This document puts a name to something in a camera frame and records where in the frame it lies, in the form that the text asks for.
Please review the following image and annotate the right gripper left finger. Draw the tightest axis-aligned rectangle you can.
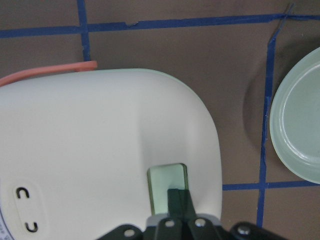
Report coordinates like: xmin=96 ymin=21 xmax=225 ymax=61
xmin=100 ymin=189 xmax=183 ymax=240

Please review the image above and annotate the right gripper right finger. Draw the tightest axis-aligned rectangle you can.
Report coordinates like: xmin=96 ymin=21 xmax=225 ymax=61
xmin=178 ymin=189 xmax=285 ymax=240

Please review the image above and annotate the green plate near lemon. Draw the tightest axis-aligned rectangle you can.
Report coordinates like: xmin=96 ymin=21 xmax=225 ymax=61
xmin=269 ymin=48 xmax=320 ymax=184

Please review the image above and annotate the white rice cooker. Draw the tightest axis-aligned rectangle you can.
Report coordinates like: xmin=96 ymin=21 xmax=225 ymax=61
xmin=0 ymin=61 xmax=222 ymax=240

